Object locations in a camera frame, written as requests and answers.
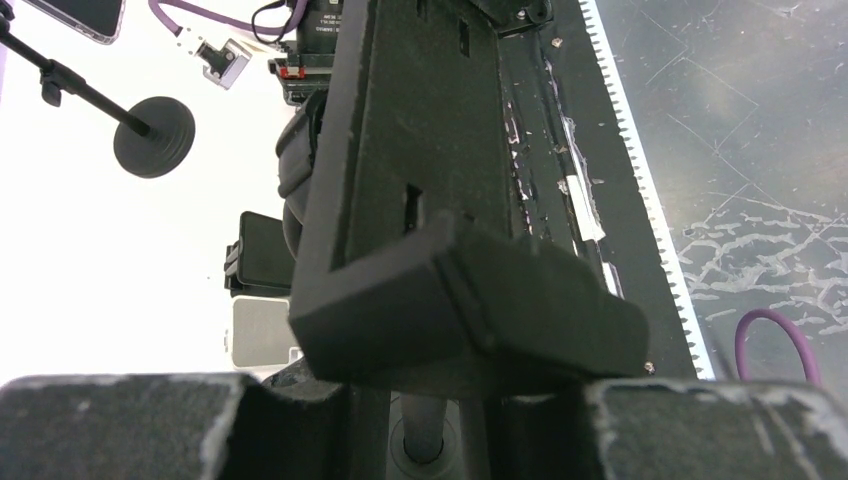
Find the light blue cable duct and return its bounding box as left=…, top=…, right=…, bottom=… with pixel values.
left=580, top=1, right=716, bottom=381

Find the white silver folding stand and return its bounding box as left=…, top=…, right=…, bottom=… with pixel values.
left=224, top=295, right=303, bottom=375

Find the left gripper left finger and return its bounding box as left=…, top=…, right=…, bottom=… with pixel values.
left=262, top=359, right=390, bottom=480

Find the black folding stand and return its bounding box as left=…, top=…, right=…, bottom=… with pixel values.
left=224, top=211, right=295, bottom=298

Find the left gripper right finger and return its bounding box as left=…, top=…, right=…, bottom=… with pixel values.
left=458, top=376, right=597, bottom=479

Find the purple cable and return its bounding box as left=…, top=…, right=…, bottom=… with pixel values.
left=146, top=0, right=309, bottom=38
left=733, top=308, right=823, bottom=388

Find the black tall round stand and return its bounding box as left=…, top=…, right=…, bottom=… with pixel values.
left=290, top=1, right=641, bottom=460

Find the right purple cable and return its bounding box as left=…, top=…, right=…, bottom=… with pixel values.
left=146, top=0, right=309, bottom=38

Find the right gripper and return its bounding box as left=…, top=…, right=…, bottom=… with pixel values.
left=268, top=0, right=343, bottom=106

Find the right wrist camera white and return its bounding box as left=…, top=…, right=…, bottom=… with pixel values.
left=176, top=27, right=253, bottom=90

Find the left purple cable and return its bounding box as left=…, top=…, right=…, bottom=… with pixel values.
left=733, top=308, right=823, bottom=388

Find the white case phone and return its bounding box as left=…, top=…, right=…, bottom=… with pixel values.
left=26, top=0, right=126, bottom=45

